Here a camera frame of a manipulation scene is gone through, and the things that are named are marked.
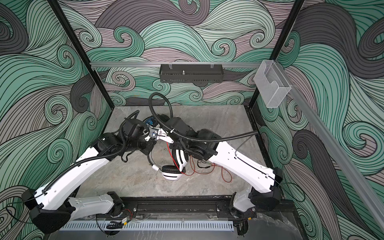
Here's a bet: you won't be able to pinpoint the black frame post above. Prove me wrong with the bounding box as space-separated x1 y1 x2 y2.
249 1 304 110
48 0 115 111

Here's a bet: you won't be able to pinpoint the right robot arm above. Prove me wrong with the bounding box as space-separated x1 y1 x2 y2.
157 118 283 213

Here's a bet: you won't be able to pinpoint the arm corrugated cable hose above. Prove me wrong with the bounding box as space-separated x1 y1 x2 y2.
148 92 259 143
41 110 141 193

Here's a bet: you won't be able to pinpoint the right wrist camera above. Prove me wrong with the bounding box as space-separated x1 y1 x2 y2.
145 128 174 144

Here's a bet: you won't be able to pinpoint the black frame post right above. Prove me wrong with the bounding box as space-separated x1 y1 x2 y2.
249 1 304 110

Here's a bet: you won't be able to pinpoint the clear plastic wall bin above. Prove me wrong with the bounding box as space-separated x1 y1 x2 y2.
254 60 292 109

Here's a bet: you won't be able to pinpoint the black blue headphones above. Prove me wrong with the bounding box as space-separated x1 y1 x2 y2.
144 115 170 128

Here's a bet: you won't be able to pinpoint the black frame post left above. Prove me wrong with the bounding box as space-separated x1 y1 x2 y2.
48 0 115 111

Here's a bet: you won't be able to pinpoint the aluminium rail back wall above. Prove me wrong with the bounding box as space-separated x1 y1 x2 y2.
89 61 262 69

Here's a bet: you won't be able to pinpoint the right arm corrugated cable hose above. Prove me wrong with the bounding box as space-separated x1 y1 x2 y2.
148 92 259 143

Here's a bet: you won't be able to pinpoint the aluminium rail wall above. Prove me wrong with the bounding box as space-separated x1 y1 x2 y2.
275 62 384 230
89 61 262 69

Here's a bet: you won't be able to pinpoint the white black headphones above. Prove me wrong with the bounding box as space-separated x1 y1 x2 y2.
147 149 189 181

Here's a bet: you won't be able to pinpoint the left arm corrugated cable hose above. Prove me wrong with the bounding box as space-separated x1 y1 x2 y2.
41 110 141 193

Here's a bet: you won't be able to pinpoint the black perforated metal tray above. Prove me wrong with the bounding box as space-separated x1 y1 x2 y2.
159 64 224 84

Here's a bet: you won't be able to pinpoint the aluminium rail right wall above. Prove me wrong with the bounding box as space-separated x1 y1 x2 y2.
275 62 384 230

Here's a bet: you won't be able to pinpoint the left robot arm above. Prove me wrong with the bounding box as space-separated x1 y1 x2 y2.
22 119 156 234

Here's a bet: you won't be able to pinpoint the white slotted cable duct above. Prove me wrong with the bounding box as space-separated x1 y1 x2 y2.
61 220 235 232

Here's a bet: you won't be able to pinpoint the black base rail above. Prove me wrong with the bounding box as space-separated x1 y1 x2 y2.
121 195 296 219

